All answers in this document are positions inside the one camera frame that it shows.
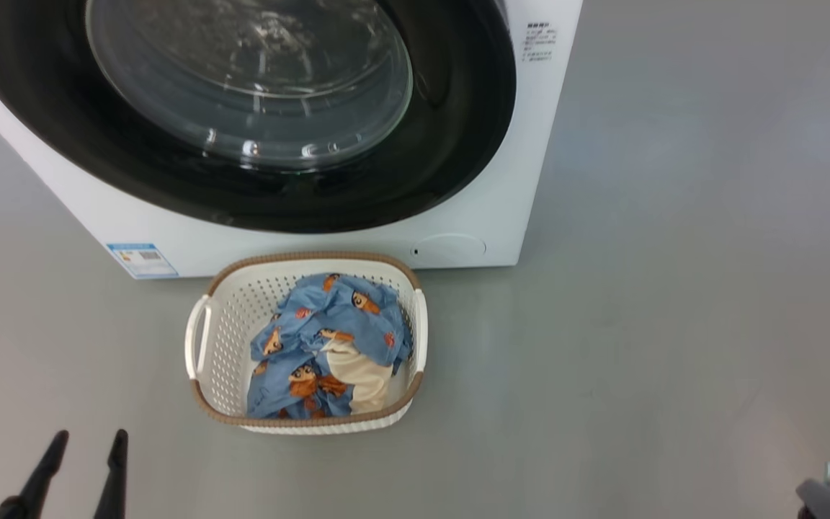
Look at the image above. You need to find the cream plain garment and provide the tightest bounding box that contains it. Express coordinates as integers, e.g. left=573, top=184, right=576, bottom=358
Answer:
left=320, top=339, right=395, bottom=415

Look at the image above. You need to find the blue cartoon print garment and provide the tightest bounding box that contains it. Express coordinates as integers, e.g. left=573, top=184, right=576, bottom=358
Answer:
left=246, top=272, right=413, bottom=420

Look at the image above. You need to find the dark round glass washer door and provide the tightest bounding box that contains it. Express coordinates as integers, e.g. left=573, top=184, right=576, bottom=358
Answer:
left=0, top=0, right=517, bottom=234

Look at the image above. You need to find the white basket with brown rim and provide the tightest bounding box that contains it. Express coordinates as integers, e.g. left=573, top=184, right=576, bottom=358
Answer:
left=184, top=251, right=429, bottom=435

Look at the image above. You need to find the white front-load washing machine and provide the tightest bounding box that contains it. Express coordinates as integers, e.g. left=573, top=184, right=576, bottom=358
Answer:
left=0, top=0, right=583, bottom=280

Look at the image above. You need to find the blue energy label sticker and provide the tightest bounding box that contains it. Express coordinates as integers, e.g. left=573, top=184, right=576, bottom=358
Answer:
left=107, top=243, right=179, bottom=279

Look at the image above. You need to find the round drain filter cover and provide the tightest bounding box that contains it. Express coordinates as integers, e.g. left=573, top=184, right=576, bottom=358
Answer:
left=415, top=233, right=488, bottom=266

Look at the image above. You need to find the black text notice sticker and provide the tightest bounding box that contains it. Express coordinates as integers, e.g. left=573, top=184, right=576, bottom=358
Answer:
left=522, top=22, right=556, bottom=63

